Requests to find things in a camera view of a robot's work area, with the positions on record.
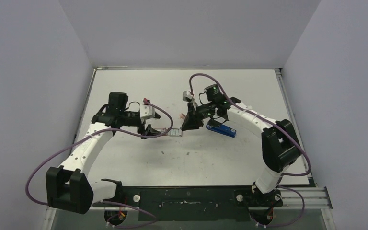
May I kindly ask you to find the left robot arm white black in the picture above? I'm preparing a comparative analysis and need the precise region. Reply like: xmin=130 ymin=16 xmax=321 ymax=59
xmin=46 ymin=92 xmax=162 ymax=214

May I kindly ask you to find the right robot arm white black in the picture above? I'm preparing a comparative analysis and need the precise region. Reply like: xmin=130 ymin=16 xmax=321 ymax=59
xmin=181 ymin=84 xmax=301 ymax=206

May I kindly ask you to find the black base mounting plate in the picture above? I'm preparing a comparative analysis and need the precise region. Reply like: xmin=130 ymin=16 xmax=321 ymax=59
xmin=93 ymin=185 xmax=283 ymax=221

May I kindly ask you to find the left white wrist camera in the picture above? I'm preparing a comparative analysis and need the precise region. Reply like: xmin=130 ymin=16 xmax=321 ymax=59
xmin=139 ymin=104 xmax=156 ymax=123

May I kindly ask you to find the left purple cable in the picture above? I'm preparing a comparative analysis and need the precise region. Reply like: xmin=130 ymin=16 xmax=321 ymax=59
xmin=25 ymin=99 xmax=174 ymax=230

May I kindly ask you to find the aluminium frame rail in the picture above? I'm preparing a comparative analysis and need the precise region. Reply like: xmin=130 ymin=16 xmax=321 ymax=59
xmin=46 ymin=187 xmax=333 ymax=211

